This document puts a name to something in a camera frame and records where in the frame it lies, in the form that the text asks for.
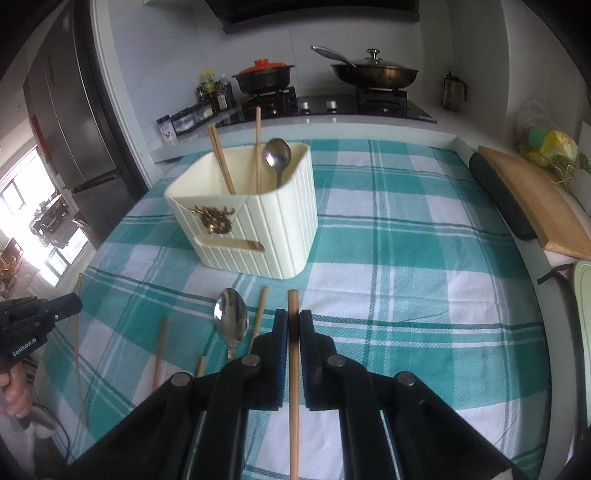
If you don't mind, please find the bunch of wooden chopsticks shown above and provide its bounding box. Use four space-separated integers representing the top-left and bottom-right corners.
76 107 269 428

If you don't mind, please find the cream ribbed utensil holder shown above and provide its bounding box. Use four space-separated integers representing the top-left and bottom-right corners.
164 142 319 280

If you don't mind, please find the glass jug with black handle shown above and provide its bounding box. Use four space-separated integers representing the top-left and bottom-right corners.
442 71 468 113

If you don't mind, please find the green cutting board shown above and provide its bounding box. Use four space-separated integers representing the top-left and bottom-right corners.
569 261 591 333

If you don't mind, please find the wooden dining furniture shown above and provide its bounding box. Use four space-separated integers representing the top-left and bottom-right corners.
28 185 79 250

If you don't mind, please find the black clay pot orange lid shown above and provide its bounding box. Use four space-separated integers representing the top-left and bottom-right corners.
232 58 296 93

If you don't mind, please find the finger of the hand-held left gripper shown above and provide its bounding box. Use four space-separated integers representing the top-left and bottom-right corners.
0 298 43 324
44 293 83 320

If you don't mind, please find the white spice jar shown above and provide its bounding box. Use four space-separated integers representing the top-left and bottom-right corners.
156 117 177 146

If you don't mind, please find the black gas stove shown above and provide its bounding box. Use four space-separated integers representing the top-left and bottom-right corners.
215 88 437 127

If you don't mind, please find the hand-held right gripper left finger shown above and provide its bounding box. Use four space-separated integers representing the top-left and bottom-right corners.
76 309 289 480

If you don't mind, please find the dark sauce bottle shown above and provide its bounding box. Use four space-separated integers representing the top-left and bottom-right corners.
217 74 234 110

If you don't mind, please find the bag of yellow green sponges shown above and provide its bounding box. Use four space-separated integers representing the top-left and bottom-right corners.
517 102 591 185

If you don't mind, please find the grey refrigerator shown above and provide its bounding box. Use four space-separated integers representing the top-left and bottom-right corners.
23 9 123 241

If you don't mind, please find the person's left hand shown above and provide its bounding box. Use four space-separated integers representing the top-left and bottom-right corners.
0 369 35 423

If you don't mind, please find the single wooden chopstick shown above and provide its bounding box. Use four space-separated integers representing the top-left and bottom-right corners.
287 290 301 480

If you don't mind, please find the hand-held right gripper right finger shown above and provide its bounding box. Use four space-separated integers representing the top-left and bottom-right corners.
299 309 529 480

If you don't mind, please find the black range hood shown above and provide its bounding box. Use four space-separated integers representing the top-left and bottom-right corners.
203 0 421 33

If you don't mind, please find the wooden cutting board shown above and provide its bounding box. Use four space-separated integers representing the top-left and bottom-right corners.
478 145 591 259

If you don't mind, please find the steel spoon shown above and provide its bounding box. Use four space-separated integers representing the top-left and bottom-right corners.
263 137 293 190
213 288 249 361

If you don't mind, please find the wok with glass lid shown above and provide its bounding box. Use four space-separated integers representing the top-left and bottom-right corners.
311 45 419 89

